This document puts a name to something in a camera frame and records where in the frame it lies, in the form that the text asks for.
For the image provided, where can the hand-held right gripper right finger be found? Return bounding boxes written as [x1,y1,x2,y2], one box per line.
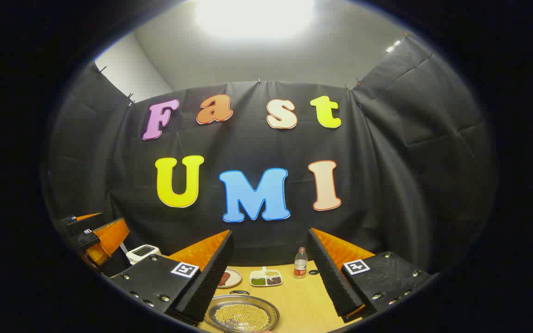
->
[307,228,434,323]

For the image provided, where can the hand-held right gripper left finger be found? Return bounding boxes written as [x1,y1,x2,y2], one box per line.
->
[109,230,235,327]

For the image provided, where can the stainless steel pot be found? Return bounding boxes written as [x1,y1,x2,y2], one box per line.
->
[204,290,280,333]

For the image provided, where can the white round plate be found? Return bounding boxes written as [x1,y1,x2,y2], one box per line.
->
[217,268,242,289]

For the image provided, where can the clear plastic water bottle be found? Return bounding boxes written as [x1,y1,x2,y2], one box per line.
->
[294,247,308,279]

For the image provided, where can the white toaster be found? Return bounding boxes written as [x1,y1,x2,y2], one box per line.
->
[125,244,161,265]

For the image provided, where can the pile of soybeans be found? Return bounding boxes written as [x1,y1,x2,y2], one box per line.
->
[214,304,271,332]

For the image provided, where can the white divided dish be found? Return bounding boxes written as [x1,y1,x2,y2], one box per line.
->
[249,267,283,287]

